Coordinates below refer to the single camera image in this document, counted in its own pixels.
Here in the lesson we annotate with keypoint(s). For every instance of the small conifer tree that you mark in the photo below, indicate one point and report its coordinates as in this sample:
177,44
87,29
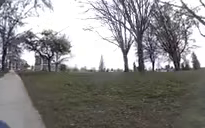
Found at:
101,65

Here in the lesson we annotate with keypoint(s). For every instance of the bare tree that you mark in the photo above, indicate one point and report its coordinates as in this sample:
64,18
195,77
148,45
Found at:
152,61
175,58
3,56
140,56
125,61

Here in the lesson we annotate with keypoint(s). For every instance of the wide grass field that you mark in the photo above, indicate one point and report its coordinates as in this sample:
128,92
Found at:
123,96

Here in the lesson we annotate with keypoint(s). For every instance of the leafy tree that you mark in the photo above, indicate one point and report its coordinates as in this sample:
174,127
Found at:
49,61

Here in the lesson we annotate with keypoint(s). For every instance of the building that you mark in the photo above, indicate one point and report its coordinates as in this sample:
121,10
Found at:
38,64
17,64

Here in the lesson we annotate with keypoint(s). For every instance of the dark conifer tree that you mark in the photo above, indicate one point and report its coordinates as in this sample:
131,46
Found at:
195,62

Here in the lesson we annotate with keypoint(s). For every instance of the grey concrete sidewalk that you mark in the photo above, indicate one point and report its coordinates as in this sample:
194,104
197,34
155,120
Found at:
8,100

